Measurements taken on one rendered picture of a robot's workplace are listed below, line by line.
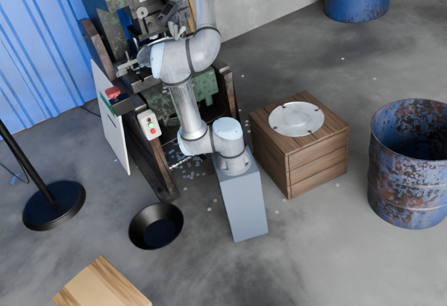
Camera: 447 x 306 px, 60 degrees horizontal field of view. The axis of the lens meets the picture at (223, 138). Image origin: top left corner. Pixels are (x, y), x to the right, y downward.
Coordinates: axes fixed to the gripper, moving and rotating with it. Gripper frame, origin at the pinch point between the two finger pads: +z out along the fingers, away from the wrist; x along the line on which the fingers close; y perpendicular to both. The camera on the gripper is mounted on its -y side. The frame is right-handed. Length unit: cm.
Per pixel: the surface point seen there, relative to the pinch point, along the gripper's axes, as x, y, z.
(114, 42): 43.8, -4.4, 17.4
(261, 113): -33, 30, 47
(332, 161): -77, 35, 60
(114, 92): 8.0, -32.5, 16.5
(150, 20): 15.5, -0.5, -3.4
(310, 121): -59, 36, 42
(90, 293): -41, -92, 55
